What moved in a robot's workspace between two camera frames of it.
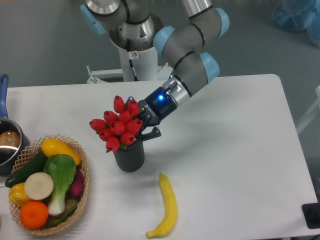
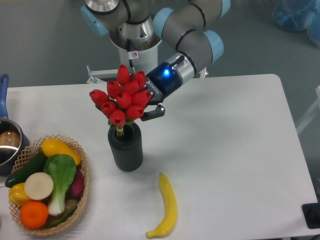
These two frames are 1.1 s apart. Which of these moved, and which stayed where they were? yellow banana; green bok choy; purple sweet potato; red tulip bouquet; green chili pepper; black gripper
Moved: red tulip bouquet; black gripper
Stayed: purple sweet potato; green chili pepper; yellow banana; green bok choy
